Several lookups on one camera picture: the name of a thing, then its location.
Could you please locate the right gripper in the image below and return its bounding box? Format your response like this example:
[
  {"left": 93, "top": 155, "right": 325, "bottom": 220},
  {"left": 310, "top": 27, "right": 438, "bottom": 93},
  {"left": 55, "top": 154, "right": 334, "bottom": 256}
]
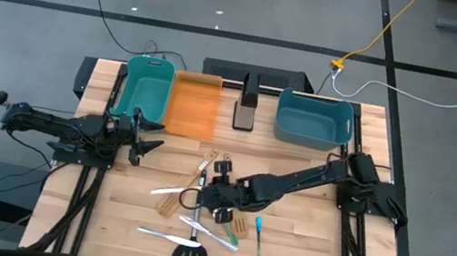
[{"left": 194, "top": 155, "right": 261, "bottom": 231}]

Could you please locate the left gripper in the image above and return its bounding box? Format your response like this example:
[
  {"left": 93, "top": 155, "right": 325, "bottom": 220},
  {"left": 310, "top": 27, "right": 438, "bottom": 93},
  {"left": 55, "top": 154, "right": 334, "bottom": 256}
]
[{"left": 110, "top": 103, "right": 170, "bottom": 172}]

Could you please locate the wooden slotted spoon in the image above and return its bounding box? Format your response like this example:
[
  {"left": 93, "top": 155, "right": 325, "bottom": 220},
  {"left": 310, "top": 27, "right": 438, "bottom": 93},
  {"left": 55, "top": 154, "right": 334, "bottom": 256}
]
[{"left": 210, "top": 153, "right": 263, "bottom": 242}]

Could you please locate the green-handled gold spoon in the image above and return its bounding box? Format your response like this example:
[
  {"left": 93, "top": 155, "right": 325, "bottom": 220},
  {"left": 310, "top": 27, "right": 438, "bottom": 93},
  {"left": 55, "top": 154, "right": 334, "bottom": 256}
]
[{"left": 220, "top": 222, "right": 243, "bottom": 247}]

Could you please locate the gold-handled table knife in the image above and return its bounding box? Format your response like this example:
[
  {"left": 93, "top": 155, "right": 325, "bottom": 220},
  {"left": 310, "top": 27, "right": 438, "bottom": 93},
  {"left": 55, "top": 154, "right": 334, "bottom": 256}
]
[{"left": 149, "top": 182, "right": 201, "bottom": 203}]

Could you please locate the green plastic bin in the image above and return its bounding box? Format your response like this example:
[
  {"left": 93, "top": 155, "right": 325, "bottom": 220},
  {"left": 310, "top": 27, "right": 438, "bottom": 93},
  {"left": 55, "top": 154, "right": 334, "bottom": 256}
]
[{"left": 108, "top": 50, "right": 180, "bottom": 127}]

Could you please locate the orange translucent tray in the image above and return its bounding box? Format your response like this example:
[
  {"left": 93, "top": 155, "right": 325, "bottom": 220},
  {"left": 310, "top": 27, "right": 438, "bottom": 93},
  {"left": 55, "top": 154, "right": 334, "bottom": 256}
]
[{"left": 161, "top": 67, "right": 225, "bottom": 143}]

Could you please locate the metal box grater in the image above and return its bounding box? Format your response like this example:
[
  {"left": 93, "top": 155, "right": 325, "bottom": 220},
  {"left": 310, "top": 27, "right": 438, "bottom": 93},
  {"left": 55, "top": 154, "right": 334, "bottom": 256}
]
[{"left": 230, "top": 69, "right": 263, "bottom": 133}]

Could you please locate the small black box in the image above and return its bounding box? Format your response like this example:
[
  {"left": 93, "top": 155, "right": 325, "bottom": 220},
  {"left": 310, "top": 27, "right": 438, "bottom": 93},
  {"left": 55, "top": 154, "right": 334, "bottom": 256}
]
[{"left": 70, "top": 54, "right": 100, "bottom": 103}]

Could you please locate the black computer case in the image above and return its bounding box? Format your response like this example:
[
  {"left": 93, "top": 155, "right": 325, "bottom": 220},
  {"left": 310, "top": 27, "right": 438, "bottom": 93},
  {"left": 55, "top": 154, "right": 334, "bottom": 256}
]
[{"left": 200, "top": 55, "right": 318, "bottom": 95}]

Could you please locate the blue plastic bin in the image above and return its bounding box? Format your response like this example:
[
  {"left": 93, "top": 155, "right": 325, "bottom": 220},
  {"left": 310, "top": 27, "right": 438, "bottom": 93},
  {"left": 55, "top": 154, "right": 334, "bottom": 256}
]
[{"left": 270, "top": 84, "right": 360, "bottom": 157}]

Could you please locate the yellow extension cable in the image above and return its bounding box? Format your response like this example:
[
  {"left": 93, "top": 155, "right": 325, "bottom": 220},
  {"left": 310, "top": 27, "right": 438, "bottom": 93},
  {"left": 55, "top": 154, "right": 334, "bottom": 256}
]
[{"left": 328, "top": 0, "right": 422, "bottom": 83}]

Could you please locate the white floor cable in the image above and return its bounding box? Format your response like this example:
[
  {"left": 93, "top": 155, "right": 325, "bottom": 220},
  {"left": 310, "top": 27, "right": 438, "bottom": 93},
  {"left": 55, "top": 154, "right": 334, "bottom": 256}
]
[{"left": 328, "top": 64, "right": 457, "bottom": 116}]

